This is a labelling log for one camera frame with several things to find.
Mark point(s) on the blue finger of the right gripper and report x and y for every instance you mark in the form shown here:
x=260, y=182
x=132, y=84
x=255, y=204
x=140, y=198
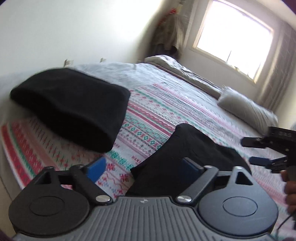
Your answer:
x=252, y=142
x=259, y=161

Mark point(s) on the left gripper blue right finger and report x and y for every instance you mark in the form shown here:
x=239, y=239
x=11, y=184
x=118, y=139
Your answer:
x=200, y=179

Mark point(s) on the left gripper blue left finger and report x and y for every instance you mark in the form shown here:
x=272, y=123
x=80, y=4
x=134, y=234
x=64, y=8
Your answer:
x=85, y=178

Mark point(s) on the black pants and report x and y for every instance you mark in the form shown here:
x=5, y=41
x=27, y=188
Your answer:
x=160, y=173

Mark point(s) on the person right hand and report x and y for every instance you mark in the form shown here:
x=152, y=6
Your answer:
x=290, y=192

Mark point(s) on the beige pillow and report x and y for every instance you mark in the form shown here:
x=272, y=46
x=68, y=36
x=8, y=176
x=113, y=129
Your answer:
x=256, y=116

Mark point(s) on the folded black garment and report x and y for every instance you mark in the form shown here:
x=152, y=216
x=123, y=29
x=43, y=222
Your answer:
x=77, y=107

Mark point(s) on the grey curtain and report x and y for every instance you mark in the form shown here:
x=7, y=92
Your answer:
x=282, y=66

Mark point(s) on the patterned red green bedsheet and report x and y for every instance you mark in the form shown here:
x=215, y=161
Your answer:
x=158, y=102

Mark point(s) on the bright window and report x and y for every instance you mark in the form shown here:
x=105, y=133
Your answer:
x=235, y=37

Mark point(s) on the beige folded blanket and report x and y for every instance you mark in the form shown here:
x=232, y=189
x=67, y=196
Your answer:
x=172, y=66

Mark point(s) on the hanging olive clothes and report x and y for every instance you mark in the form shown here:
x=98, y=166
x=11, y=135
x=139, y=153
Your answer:
x=169, y=35

